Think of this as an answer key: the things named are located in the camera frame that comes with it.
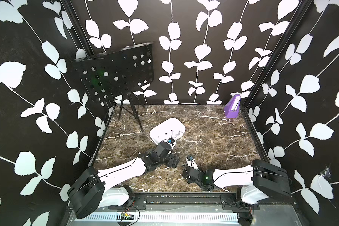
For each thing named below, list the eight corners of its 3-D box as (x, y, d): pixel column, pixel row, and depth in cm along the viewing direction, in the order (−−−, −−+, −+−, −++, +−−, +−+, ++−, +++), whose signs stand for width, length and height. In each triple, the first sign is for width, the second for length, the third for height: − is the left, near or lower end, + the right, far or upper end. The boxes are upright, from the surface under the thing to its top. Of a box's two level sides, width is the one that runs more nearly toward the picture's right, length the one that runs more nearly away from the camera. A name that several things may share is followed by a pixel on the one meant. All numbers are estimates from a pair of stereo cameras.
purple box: (226, 117, 115) (233, 102, 101) (223, 109, 122) (230, 93, 107) (236, 118, 115) (245, 102, 101) (233, 109, 122) (241, 93, 108)
